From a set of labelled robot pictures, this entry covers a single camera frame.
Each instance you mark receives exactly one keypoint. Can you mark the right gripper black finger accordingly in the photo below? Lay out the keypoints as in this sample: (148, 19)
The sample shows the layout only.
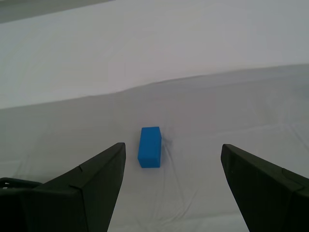
(79, 193)
(265, 193)

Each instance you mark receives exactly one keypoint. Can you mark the blue rectangular block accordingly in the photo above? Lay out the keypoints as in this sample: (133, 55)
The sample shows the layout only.
(149, 149)

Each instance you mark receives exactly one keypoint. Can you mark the white tablecloth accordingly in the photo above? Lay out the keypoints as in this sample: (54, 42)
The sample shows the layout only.
(188, 101)

